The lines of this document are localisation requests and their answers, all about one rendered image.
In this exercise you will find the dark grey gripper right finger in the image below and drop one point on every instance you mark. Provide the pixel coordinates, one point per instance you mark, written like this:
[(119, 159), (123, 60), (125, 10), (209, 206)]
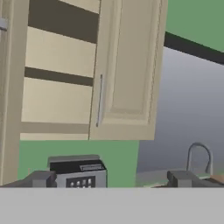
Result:
[(184, 178)]

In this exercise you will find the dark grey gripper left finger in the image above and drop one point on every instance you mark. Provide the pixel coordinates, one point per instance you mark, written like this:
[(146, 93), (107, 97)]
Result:
[(40, 178)]

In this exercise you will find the silver curved sink tap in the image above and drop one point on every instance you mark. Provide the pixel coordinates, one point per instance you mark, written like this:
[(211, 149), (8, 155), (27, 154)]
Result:
[(199, 157)]

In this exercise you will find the grey sink basin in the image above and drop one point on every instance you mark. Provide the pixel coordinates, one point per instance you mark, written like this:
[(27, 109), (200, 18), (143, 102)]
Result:
[(153, 178)]

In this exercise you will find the beige tall cabinet panel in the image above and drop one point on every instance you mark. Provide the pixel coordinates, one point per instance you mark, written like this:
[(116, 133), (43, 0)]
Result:
[(10, 93)]

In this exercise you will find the beige open shelf unit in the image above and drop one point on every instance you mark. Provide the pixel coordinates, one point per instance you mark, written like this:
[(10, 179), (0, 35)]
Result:
[(58, 70)]

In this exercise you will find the beige cabinet door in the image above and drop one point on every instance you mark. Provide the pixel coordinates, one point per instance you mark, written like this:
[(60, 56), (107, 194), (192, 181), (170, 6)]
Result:
[(129, 70)]

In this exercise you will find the grey and black toaster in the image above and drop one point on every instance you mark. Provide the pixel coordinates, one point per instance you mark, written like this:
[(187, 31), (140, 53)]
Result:
[(78, 172)]

